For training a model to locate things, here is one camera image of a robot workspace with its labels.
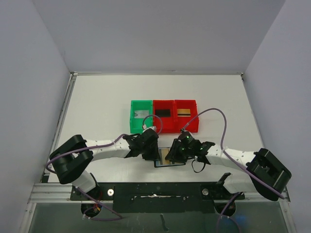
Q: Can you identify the gold card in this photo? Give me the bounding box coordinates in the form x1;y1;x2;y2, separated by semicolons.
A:
177;109;191;117
161;148;170;165

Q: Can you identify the green plastic bin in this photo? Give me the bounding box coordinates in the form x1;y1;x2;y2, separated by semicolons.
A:
130;100;153;134

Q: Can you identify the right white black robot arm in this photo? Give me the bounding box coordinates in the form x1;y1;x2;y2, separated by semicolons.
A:
165;131;292;201

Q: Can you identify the red plastic bin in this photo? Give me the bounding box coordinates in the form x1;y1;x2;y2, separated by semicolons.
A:
174;100;199;133
153;100;177;133

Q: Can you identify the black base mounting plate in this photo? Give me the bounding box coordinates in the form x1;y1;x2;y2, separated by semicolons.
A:
70;182;245;214

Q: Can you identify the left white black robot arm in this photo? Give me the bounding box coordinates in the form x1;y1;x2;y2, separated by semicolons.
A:
46;127;160;193

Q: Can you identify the gold card in bin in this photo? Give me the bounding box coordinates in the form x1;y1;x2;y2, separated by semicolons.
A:
177;109;191;117

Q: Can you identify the silver card in bin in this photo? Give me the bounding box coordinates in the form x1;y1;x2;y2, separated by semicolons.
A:
134;110;150;119

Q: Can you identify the black leather card holder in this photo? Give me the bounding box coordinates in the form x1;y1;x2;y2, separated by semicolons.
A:
154;147;185;168

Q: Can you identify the black card in bin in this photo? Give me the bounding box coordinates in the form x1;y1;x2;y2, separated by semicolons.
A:
155;109;171;117

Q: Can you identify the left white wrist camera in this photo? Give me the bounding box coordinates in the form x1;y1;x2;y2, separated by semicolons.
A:
142;124;157;132

